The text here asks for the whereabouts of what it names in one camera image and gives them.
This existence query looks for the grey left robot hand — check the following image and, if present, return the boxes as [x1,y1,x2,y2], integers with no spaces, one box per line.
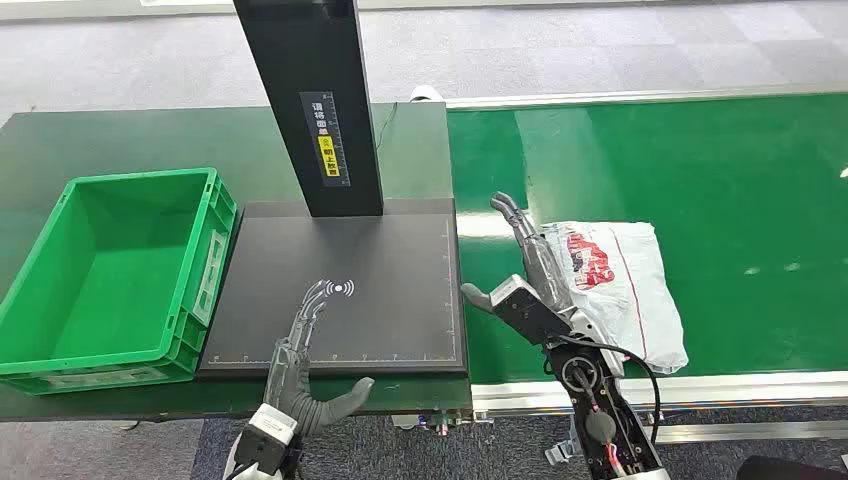
[263,279,376,437]

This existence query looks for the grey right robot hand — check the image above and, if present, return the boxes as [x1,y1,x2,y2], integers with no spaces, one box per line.
[460,191,592,334]

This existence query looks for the white red-printed courier package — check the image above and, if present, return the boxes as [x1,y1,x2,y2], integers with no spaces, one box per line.
[541,220,690,376]

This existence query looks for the black inbound scanner machine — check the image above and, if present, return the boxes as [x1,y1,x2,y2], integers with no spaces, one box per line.
[196,0,469,380]

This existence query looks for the green conveyor belt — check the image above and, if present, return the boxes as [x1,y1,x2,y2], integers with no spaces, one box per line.
[447,92,848,386]

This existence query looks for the green plastic crate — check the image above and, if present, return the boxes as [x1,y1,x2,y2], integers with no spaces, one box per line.
[0,166,238,397]

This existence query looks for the black yellow ruler label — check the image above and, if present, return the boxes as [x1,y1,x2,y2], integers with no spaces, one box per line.
[299,90,352,188]

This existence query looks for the dark green table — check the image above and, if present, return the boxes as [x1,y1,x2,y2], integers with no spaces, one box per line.
[0,101,474,423]

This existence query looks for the black object on floor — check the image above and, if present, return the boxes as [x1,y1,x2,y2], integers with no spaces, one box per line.
[736,455,848,480]

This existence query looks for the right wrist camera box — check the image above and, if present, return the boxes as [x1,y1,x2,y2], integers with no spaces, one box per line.
[488,274,572,347]

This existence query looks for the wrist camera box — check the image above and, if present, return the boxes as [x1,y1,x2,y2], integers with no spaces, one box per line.
[234,403,300,476]
[488,274,572,347]

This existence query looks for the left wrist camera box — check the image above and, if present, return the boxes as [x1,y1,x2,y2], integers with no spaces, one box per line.
[234,403,300,476]

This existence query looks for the metal conveyor mounting bracket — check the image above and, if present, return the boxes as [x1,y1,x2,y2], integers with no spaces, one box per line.
[390,410,496,438]

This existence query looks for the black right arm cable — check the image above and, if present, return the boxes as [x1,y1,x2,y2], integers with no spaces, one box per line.
[556,334,662,446]

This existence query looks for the thin black machine cable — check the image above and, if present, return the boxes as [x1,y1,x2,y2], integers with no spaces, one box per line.
[374,102,399,151]

